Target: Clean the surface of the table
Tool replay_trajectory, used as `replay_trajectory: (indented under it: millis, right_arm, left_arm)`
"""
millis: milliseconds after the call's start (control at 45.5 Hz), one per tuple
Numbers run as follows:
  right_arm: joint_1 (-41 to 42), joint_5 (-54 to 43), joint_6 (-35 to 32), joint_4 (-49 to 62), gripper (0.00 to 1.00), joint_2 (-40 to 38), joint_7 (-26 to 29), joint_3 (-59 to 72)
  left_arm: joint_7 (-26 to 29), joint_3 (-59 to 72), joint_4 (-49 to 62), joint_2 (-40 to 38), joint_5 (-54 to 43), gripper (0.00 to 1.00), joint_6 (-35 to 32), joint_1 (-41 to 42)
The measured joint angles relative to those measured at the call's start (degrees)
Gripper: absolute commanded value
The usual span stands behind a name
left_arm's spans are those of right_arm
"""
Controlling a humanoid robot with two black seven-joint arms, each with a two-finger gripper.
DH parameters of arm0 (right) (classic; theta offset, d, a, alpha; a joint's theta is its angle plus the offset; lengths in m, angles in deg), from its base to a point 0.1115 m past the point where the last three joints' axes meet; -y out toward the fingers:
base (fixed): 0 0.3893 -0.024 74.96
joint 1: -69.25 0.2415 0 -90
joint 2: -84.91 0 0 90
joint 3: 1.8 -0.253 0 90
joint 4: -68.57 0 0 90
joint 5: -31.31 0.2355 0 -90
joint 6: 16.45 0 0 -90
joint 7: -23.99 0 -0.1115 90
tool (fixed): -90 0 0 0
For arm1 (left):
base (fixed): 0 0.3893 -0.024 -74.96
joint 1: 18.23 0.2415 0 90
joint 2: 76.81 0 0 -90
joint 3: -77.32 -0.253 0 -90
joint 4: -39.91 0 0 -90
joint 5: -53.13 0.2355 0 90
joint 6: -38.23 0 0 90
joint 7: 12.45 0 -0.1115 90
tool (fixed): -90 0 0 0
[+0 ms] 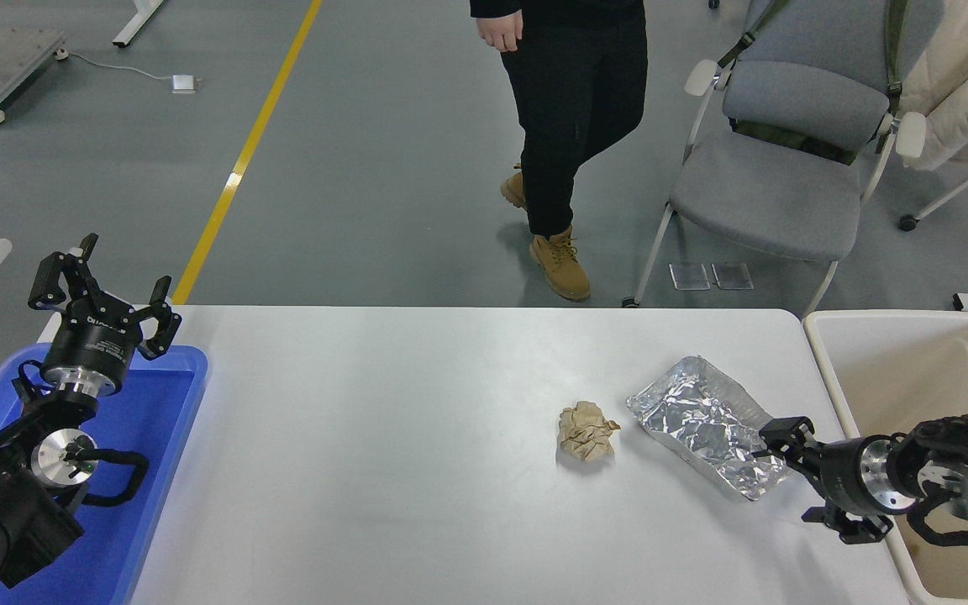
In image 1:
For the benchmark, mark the large pale plastic bin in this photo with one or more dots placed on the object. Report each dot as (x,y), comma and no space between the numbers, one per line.
(912,370)

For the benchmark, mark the crumpled tan paper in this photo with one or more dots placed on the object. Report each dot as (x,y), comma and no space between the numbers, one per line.
(586,430)

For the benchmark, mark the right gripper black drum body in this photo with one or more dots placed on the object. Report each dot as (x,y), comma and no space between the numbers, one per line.
(841,475)

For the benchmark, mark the white power adapter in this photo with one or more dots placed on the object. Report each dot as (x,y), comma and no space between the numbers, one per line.
(183,82)

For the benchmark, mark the grey platform cart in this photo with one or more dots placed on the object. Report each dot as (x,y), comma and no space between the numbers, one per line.
(13,59)

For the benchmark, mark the person's right hand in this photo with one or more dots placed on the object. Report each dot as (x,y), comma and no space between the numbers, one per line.
(502,29)

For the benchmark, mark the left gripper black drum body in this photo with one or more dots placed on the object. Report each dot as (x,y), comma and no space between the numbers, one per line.
(97,340)

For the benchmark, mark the grey white-framed chair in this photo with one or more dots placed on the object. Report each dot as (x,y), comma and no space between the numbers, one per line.
(770,193)

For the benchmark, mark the blue plastic tray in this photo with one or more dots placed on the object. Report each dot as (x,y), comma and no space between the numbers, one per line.
(156,437)

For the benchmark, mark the crinkled foil tray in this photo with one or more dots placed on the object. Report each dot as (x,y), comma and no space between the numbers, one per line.
(686,412)

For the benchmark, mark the person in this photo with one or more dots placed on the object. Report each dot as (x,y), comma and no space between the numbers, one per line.
(576,84)

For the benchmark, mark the white-framed rolling chair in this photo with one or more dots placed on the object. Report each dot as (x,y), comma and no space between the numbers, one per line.
(907,223)

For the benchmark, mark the silver floor plate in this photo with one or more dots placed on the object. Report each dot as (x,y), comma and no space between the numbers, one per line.
(689,276)
(732,276)

